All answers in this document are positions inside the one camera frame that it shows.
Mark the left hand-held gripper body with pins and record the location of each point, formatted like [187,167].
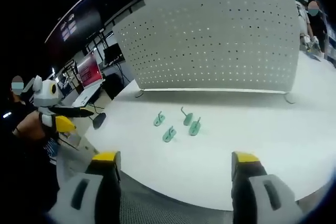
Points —
[44,94]

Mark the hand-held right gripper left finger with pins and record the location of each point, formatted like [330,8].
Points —
[86,197]

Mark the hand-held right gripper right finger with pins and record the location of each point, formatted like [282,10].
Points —
[262,197]

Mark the green hook assembly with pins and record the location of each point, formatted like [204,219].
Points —
[195,127]
[188,119]
[168,135]
[159,120]

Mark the white perforated mounting plate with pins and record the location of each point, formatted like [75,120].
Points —
[210,40]

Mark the black oval object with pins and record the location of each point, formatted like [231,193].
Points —
[99,121]

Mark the red display screen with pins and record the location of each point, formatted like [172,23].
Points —
[90,70]

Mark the black office chair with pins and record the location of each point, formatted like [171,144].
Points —
[114,86]

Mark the person's black shirt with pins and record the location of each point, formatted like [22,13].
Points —
[15,171]

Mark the black monitor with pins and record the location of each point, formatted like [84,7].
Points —
[113,53]

